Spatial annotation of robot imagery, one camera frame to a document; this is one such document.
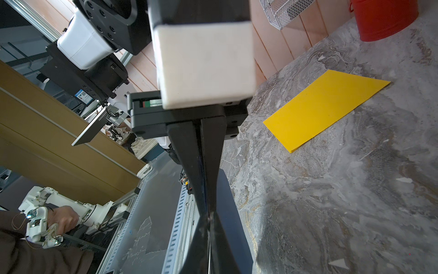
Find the yellow paper document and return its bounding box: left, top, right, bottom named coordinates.
left=263, top=70, right=391, bottom=153

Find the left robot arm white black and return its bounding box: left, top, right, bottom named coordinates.
left=42, top=1, right=256, bottom=215

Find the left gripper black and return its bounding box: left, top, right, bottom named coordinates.
left=127, top=91, right=252, bottom=214

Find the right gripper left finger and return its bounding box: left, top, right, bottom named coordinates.
left=180, top=214, right=210, bottom=274

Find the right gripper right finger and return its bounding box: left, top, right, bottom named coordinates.
left=209, top=212, right=240, bottom=274

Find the red pencil cup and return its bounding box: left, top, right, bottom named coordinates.
left=350, top=0, right=419, bottom=42

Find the blue paper document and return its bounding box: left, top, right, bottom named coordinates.
left=217, top=169, right=253, bottom=274

